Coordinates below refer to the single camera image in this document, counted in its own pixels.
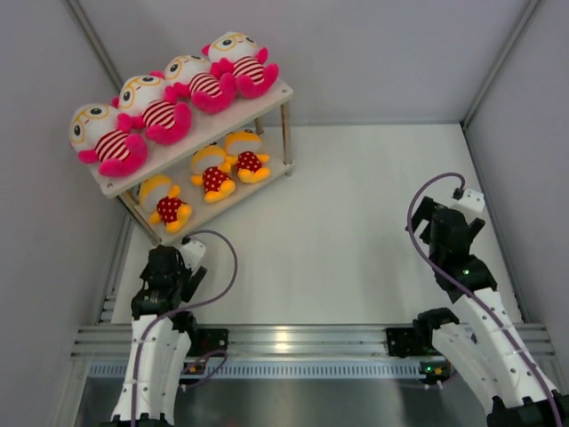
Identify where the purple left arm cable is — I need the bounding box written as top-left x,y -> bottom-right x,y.
131,230 -> 239,427

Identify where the yellow plush front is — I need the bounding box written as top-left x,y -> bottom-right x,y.
189,142 -> 236,204

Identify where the corner metal profile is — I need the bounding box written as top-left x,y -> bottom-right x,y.
460,0 -> 545,130
62,0 -> 124,102

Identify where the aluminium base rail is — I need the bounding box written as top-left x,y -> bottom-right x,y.
70,323 -> 557,357

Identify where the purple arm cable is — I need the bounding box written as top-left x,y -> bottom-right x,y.
131,230 -> 239,427
407,173 -> 562,427

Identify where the yellow plush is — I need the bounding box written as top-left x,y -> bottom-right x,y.
224,129 -> 271,184
139,174 -> 193,234
189,142 -> 236,204

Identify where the pink panda plush face-down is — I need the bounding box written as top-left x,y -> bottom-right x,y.
201,31 -> 279,99

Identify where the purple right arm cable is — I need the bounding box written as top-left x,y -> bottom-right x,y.
407,173 -> 562,427

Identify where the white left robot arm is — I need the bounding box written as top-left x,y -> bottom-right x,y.
103,239 -> 207,426

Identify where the yellow plush back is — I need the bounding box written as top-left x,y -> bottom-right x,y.
139,174 -> 193,234

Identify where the right corner metal profile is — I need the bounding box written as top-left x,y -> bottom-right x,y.
460,0 -> 545,130

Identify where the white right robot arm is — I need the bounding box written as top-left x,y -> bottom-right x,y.
405,197 -> 568,426

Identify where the left corner metal profile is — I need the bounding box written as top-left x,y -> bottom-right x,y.
62,0 -> 124,102

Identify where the grey slotted cable duct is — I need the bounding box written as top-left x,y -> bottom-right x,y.
86,359 -> 423,380

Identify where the white two-tier shelf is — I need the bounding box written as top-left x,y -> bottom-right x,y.
90,80 -> 293,245

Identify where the pink panda plush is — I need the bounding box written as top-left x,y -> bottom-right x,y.
164,54 -> 236,115
68,103 -> 148,178
112,74 -> 193,146

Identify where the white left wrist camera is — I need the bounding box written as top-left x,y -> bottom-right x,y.
177,238 -> 206,270

